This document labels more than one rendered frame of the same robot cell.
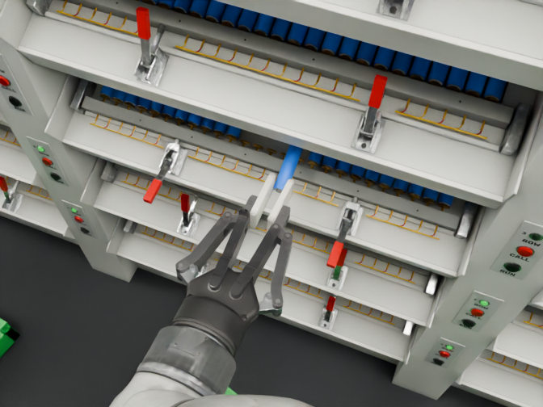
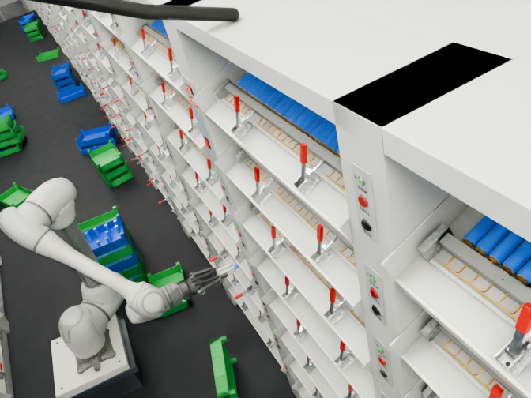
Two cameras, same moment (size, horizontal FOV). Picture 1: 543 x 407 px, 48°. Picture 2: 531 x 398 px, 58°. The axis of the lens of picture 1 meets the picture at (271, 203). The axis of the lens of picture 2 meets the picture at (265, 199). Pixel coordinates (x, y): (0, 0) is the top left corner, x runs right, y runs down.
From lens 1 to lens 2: 148 cm
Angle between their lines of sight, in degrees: 38
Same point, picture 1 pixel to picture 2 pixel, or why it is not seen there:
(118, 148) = (216, 245)
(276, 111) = (229, 244)
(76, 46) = (205, 211)
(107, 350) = (212, 324)
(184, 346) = (171, 287)
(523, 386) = not seen: outside the picture
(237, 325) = (187, 290)
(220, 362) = (175, 294)
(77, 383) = (196, 329)
